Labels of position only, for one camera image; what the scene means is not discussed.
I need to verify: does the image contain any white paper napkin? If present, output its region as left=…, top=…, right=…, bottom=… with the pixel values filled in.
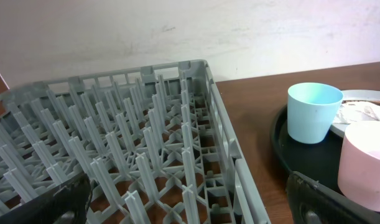
left=333, top=101, right=380, bottom=124

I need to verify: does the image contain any pink plastic cup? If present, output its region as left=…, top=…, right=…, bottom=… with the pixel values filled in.
left=338, top=121, right=380, bottom=212

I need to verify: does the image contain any grey plastic dishwasher rack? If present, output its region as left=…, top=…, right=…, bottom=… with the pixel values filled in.
left=0, top=60, right=270, bottom=223

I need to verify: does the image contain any grey round plate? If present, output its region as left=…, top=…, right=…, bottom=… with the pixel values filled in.
left=330, top=90, right=380, bottom=137

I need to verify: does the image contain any round black serving tray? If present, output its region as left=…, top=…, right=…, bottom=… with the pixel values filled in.
left=270, top=107, right=347, bottom=198

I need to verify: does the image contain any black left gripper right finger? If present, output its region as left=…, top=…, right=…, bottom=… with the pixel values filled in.
left=286, top=172, right=380, bottom=224

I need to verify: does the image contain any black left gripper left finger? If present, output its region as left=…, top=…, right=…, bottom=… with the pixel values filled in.
left=0, top=172, right=92, bottom=224

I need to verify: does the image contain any light blue plastic cup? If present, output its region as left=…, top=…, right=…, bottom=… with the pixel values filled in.
left=287, top=82, right=343, bottom=144

